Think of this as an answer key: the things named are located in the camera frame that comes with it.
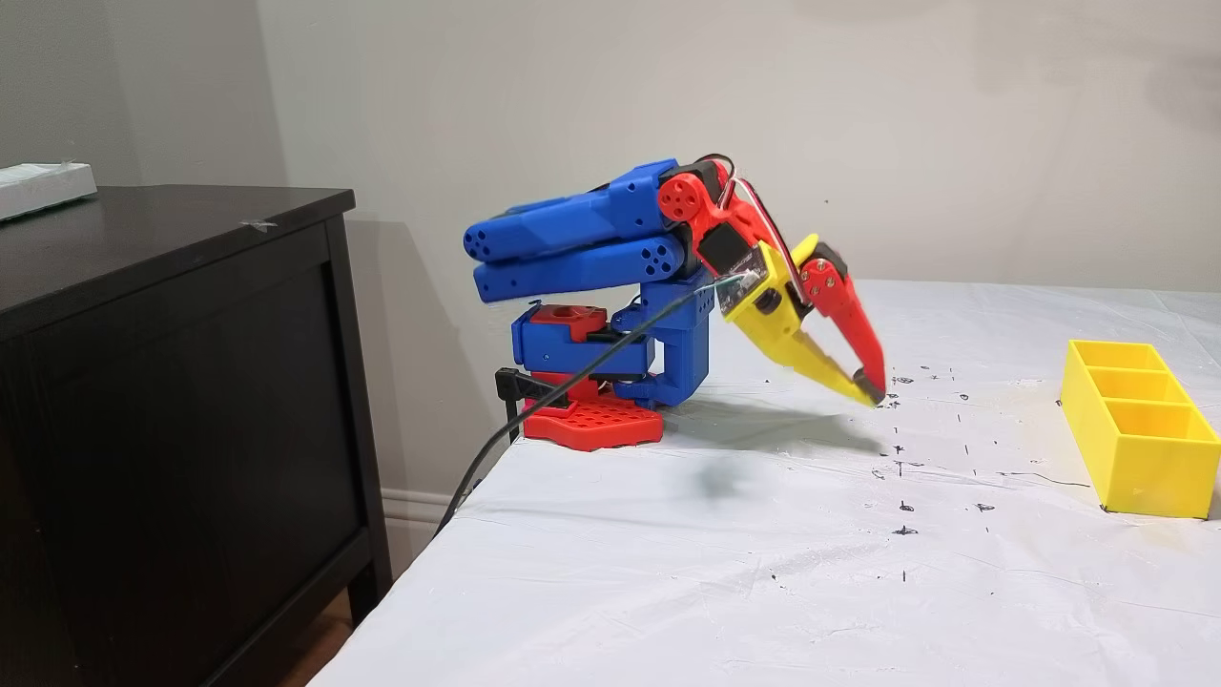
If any yellow three-compartment box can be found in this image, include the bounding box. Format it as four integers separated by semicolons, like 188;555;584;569
1062;339;1221;520

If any white flat box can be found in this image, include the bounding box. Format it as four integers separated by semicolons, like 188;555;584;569
0;162;99;222

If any black table clamp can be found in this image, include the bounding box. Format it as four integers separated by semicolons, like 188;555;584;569
495;367;570;445

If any white plastic table cover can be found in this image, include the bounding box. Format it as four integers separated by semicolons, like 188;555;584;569
305;274;1221;687

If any black wooden cabinet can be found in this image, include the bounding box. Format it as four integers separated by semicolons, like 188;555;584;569
0;186;392;687

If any camera board in yellow mount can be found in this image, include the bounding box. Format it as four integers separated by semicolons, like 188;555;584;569
715;267;770;318

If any red white black servo wire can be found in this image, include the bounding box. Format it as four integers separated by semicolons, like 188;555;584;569
696;155;814;308

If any black usb cable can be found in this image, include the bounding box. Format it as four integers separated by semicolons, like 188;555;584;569
434;279;740;537

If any white wall baseboard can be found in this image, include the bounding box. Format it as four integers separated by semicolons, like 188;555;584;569
382;487;475;550

